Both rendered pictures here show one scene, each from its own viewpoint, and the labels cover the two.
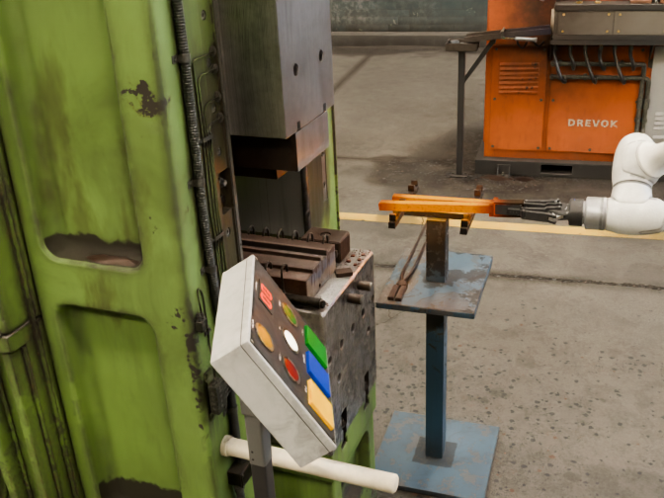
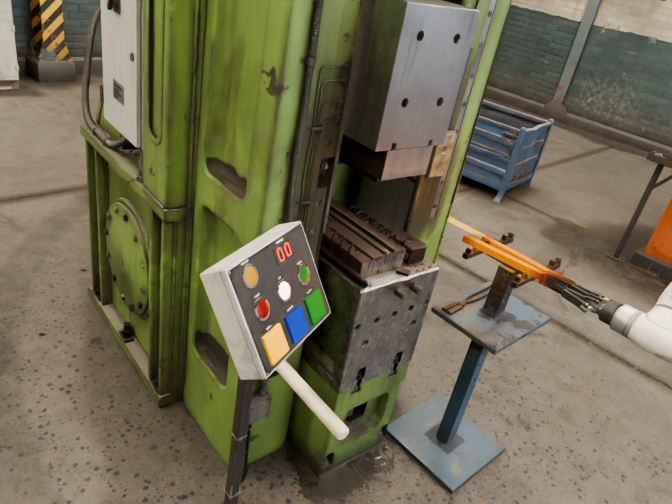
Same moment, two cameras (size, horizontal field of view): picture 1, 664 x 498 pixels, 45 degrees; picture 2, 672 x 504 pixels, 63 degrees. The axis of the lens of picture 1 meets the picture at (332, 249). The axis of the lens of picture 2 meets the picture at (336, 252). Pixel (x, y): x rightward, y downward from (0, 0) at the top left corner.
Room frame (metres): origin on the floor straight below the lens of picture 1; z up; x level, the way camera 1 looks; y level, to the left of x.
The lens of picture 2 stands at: (0.30, -0.47, 1.86)
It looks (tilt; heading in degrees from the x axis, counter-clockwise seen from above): 29 degrees down; 23
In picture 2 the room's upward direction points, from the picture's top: 11 degrees clockwise
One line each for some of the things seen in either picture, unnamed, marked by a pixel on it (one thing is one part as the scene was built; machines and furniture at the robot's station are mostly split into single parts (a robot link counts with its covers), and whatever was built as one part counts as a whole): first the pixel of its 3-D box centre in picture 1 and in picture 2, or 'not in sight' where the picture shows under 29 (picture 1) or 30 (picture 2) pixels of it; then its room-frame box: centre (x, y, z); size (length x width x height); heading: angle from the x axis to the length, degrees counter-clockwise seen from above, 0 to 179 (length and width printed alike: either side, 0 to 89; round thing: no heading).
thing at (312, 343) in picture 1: (313, 348); (313, 306); (1.42, 0.05, 1.01); 0.07 x 0.05 x 0.07; 2
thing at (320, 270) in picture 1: (249, 262); (344, 234); (1.95, 0.22, 0.96); 0.42 x 0.20 x 0.09; 67
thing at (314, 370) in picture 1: (316, 374); (295, 324); (1.32, 0.04, 1.01); 0.07 x 0.05 x 0.07; 2
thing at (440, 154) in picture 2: not in sight; (440, 153); (2.21, 0.03, 1.27); 0.09 x 0.02 x 0.17; 157
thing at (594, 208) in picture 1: (594, 213); (625, 320); (1.98, -0.72, 1.03); 0.09 x 0.06 x 0.09; 160
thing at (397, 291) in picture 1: (414, 256); (489, 290); (2.39, -0.28, 0.73); 0.60 x 0.04 x 0.01; 162
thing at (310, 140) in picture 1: (236, 133); (363, 139); (1.95, 0.22, 1.32); 0.42 x 0.20 x 0.10; 67
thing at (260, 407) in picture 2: not in sight; (255, 406); (1.58, 0.28, 0.36); 0.09 x 0.07 x 0.12; 157
